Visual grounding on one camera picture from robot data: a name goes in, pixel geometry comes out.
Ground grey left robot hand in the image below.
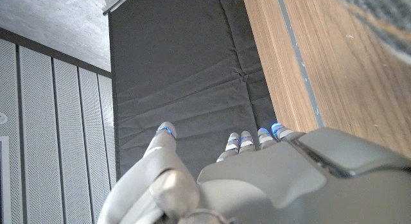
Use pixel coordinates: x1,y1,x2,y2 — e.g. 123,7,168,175
98,121,411,224

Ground cream plaid scarf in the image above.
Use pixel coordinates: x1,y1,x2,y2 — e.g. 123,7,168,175
333,0,411,65

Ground black backdrop stand pole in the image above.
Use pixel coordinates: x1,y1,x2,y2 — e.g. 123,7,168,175
102,0,135,17

